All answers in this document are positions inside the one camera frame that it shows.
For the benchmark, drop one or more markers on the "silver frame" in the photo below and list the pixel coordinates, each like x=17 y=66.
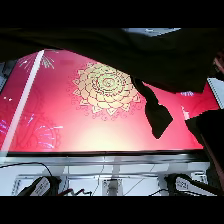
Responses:
x=113 y=173

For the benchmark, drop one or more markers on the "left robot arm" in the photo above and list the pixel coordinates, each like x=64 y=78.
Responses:
x=39 y=187

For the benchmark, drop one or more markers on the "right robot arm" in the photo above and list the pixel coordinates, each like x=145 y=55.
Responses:
x=186 y=185

